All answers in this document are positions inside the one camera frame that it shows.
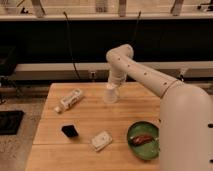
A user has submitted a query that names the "small white box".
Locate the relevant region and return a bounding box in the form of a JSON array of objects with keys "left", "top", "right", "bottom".
[{"left": 91, "top": 131, "right": 112, "bottom": 152}]

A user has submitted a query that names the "black hanging cable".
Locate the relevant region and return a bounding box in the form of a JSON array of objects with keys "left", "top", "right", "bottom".
[
  {"left": 62, "top": 11, "right": 81, "bottom": 81},
  {"left": 131, "top": 10, "right": 142, "bottom": 48}
]

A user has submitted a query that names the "left black hanging cable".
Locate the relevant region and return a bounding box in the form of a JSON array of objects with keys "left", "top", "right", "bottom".
[{"left": 62, "top": 11, "right": 81, "bottom": 81}]

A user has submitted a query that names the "right black hanging cable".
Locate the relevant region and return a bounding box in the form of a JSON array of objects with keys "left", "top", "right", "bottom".
[{"left": 131, "top": 10, "right": 142, "bottom": 48}]

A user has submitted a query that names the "red brown food item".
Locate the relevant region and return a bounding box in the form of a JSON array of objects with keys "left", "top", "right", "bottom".
[{"left": 130, "top": 135, "right": 154, "bottom": 146}]

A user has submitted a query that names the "black eraser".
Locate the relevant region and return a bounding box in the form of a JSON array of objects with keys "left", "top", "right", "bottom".
[{"left": 62, "top": 125, "right": 78, "bottom": 137}]

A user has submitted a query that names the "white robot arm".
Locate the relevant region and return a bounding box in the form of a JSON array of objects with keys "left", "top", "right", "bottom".
[{"left": 106, "top": 44, "right": 213, "bottom": 171}]

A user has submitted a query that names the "white plastic bottle lying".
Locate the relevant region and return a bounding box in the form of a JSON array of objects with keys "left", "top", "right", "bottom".
[{"left": 54, "top": 89, "right": 84, "bottom": 114}]

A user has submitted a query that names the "black floor mat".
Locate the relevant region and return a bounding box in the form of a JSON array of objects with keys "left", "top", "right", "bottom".
[{"left": 0, "top": 110, "right": 24, "bottom": 135}]

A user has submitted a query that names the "green round plate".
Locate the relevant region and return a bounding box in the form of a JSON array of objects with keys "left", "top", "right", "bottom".
[{"left": 127, "top": 121, "right": 159, "bottom": 161}]

